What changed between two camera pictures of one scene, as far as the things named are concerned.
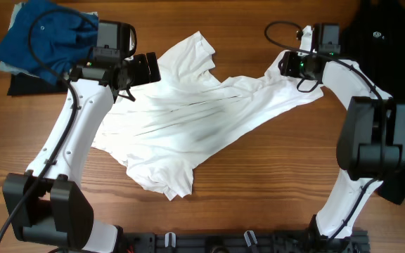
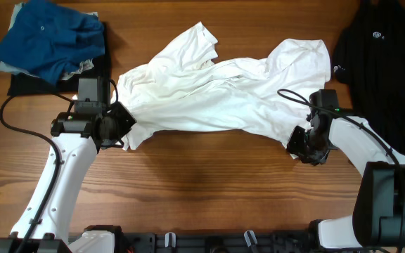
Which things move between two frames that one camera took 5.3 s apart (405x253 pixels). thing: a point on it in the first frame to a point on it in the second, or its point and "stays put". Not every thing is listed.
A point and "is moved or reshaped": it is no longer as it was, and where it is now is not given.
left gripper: (144, 75) to (128, 119)
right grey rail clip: (247, 238) stays put
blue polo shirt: (47, 37) stays put
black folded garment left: (20, 85) stays put
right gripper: (287, 64) to (297, 141)
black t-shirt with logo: (380, 36) stays put
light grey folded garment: (9, 69) stays put
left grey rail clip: (170, 239) stays put
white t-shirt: (163, 128) is moved or reshaped
